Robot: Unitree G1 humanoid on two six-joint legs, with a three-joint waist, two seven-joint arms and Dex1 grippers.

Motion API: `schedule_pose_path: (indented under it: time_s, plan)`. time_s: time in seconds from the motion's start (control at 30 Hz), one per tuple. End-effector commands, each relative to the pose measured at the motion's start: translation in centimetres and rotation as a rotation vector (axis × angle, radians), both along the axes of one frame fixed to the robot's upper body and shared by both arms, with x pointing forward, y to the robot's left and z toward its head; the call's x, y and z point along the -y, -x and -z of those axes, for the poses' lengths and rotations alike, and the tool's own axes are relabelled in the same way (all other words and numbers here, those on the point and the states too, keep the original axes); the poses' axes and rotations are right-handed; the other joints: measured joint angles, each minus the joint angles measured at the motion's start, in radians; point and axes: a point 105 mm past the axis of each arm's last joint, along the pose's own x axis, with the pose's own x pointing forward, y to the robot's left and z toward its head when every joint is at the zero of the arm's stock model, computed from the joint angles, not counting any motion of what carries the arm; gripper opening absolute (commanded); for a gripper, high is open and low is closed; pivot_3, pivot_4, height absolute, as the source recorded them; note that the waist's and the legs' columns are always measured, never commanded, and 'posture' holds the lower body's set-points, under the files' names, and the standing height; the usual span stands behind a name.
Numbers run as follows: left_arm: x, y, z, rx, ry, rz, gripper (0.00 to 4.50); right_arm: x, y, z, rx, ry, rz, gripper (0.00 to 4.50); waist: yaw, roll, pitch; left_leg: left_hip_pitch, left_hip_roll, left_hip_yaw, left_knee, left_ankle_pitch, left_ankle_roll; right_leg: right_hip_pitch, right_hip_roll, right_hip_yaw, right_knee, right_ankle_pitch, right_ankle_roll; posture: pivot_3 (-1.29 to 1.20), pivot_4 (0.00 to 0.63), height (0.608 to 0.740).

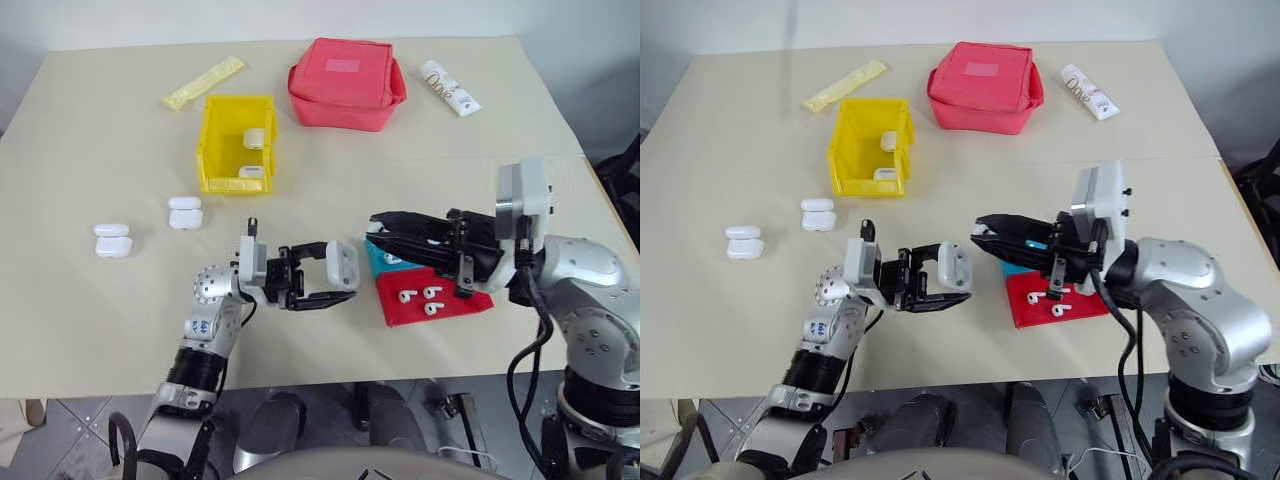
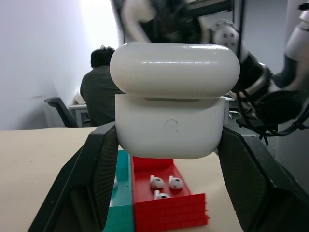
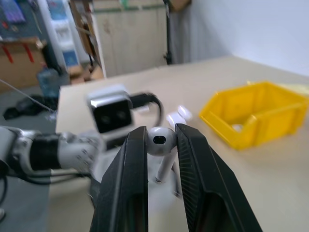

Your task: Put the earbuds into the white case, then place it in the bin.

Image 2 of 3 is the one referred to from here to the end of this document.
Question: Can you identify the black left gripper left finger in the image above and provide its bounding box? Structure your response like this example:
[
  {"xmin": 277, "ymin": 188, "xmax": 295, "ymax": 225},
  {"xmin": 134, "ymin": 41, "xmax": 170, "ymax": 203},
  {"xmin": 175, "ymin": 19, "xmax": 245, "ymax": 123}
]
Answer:
[{"xmin": 26, "ymin": 122, "xmax": 119, "ymax": 232}]

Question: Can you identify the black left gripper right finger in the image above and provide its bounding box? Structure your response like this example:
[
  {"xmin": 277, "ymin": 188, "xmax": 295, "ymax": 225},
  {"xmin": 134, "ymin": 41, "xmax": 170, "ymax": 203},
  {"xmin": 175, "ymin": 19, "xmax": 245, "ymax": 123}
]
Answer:
[{"xmin": 216, "ymin": 126, "xmax": 309, "ymax": 232}]

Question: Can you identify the white earbud charging case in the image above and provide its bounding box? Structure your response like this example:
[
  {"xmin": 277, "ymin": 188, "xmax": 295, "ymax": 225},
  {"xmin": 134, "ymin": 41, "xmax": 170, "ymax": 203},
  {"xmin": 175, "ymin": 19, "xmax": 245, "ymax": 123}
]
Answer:
[{"xmin": 109, "ymin": 42, "xmax": 241, "ymax": 160}]

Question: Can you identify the green plastic tray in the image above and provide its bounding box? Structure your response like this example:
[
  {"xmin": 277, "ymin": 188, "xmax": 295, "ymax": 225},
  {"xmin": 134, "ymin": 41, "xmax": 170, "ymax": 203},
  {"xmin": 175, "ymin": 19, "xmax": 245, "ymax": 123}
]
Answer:
[{"xmin": 103, "ymin": 149, "xmax": 135, "ymax": 232}]

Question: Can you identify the grey office desk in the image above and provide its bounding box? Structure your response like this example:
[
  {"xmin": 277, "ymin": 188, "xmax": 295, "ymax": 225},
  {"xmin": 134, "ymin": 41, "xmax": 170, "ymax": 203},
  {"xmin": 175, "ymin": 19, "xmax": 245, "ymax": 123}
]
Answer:
[{"xmin": 69, "ymin": 102, "xmax": 91, "ymax": 128}]

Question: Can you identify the white earbud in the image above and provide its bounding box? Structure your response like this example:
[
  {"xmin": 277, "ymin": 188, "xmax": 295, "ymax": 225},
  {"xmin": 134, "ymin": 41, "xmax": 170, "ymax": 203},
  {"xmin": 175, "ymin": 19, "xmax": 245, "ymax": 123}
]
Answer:
[
  {"xmin": 153, "ymin": 189, "xmax": 171, "ymax": 201},
  {"xmin": 168, "ymin": 175, "xmax": 183, "ymax": 190},
  {"xmin": 149, "ymin": 174, "xmax": 166, "ymax": 189}
]

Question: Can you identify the black office chair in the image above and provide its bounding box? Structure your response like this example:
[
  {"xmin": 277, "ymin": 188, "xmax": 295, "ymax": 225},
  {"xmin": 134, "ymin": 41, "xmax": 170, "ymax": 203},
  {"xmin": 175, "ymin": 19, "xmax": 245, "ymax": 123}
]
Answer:
[{"xmin": 43, "ymin": 97, "xmax": 78, "ymax": 128}]

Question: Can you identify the red plastic tray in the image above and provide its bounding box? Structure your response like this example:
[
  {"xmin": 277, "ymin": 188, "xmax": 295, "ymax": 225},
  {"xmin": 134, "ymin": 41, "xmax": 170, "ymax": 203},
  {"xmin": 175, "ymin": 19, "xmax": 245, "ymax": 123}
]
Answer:
[{"xmin": 131, "ymin": 156, "xmax": 210, "ymax": 232}]

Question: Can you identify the seated person in grey shirt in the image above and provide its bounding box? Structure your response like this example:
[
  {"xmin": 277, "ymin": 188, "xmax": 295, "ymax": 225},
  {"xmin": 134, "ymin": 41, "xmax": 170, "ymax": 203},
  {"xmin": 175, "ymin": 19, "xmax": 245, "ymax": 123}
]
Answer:
[{"xmin": 80, "ymin": 45, "xmax": 122, "ymax": 128}]

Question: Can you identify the dark metal rack frame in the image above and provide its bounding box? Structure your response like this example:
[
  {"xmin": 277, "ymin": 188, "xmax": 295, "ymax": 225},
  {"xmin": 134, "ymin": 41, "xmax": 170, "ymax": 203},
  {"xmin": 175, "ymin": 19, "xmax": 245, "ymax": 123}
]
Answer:
[{"xmin": 185, "ymin": 0, "xmax": 245, "ymax": 29}]

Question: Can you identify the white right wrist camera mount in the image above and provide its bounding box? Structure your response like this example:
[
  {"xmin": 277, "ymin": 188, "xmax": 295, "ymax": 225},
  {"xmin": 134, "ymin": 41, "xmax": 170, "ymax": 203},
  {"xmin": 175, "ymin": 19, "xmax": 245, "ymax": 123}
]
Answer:
[{"xmin": 209, "ymin": 19, "xmax": 242, "ymax": 58}]

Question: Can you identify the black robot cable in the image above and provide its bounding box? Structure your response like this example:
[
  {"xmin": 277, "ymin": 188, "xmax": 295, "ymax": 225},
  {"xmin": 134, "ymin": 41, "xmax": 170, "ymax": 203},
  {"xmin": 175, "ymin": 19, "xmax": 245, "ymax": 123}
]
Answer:
[{"xmin": 235, "ymin": 89, "xmax": 309, "ymax": 146}]

